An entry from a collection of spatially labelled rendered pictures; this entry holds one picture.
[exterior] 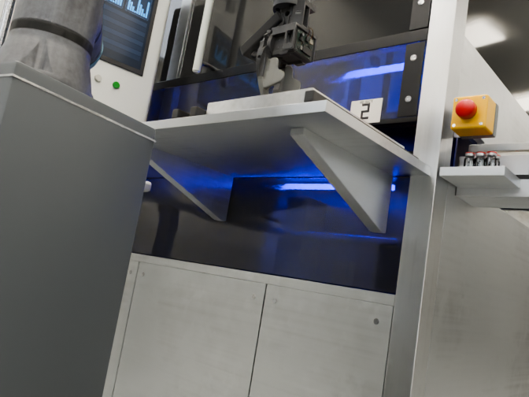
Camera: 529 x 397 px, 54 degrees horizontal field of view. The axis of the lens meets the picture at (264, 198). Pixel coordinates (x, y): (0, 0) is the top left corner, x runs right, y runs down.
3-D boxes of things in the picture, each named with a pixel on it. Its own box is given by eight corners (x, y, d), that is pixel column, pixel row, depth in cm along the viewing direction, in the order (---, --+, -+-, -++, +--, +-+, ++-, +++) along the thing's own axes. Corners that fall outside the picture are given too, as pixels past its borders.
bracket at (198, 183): (218, 220, 149) (226, 176, 151) (226, 221, 147) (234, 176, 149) (118, 194, 124) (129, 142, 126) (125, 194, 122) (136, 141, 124)
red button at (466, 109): (459, 122, 109) (461, 105, 110) (479, 121, 107) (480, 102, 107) (452, 116, 106) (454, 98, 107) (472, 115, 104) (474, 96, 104)
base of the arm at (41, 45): (26, 77, 66) (44, 5, 68) (-43, 82, 74) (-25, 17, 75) (112, 118, 79) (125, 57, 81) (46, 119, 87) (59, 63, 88)
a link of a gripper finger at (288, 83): (293, 107, 101) (296, 61, 102) (269, 110, 105) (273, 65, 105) (302, 111, 103) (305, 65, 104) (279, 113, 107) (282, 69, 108)
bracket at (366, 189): (373, 232, 116) (381, 176, 118) (386, 233, 114) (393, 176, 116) (279, 199, 91) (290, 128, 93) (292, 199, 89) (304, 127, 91)
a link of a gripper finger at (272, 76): (274, 95, 97) (285, 51, 99) (250, 98, 101) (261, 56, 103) (284, 102, 99) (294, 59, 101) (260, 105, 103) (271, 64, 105)
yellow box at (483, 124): (461, 139, 115) (465, 109, 116) (496, 138, 110) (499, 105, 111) (449, 128, 109) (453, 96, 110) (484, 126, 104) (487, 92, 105)
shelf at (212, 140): (225, 183, 163) (226, 177, 163) (444, 184, 117) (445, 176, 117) (88, 135, 127) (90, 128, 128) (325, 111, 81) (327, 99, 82)
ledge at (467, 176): (463, 191, 120) (464, 183, 120) (523, 191, 111) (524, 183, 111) (438, 176, 109) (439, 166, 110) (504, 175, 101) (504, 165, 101)
